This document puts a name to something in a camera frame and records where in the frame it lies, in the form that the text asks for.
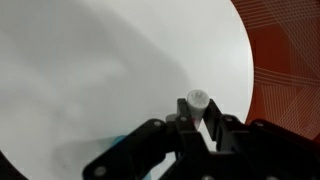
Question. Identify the orange patterned sofa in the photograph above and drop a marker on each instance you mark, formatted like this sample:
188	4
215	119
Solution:
286	50

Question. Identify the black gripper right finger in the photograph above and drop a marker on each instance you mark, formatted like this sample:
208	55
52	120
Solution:
266	150

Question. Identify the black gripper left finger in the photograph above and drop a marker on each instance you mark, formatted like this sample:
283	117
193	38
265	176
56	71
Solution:
150	146

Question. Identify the white marker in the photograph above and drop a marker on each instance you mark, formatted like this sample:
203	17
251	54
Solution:
198	100

